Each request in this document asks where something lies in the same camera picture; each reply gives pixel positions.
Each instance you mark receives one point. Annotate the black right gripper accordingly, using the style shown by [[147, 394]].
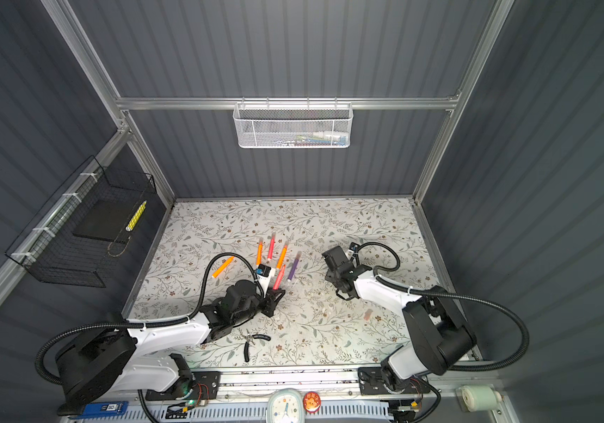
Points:
[[329, 276]]

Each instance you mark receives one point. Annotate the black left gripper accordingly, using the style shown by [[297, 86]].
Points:
[[270, 301]]

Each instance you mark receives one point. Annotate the pink marker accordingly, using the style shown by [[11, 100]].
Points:
[[271, 247], [280, 277]]

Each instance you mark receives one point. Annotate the purple marker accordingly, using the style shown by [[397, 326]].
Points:
[[294, 266]]

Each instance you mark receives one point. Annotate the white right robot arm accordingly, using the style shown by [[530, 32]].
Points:
[[439, 334]]

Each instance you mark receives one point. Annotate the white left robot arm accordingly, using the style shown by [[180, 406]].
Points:
[[139, 356]]

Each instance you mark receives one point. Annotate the lone orange marker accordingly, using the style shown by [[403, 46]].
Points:
[[223, 267]]

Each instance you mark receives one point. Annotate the white analog clock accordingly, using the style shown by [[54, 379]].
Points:
[[285, 406]]

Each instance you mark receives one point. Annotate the red round button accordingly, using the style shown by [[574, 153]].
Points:
[[312, 402]]

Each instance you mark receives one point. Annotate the yellow marker in basket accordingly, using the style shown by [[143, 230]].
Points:
[[131, 225]]

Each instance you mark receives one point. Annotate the black flat pad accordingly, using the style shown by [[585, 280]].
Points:
[[106, 221]]

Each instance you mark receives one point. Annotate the white tape roll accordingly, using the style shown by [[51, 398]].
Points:
[[479, 398]]

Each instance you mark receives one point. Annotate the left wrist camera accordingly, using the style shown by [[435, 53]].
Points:
[[264, 273]]

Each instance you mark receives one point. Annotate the black handled pliers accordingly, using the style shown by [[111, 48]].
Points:
[[250, 340]]

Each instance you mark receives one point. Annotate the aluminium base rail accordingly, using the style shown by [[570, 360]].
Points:
[[281, 380]]

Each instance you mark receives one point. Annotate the white wire mesh basket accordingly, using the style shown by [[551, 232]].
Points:
[[307, 127]]

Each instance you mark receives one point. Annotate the black wire wall basket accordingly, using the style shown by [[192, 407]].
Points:
[[81, 239]]

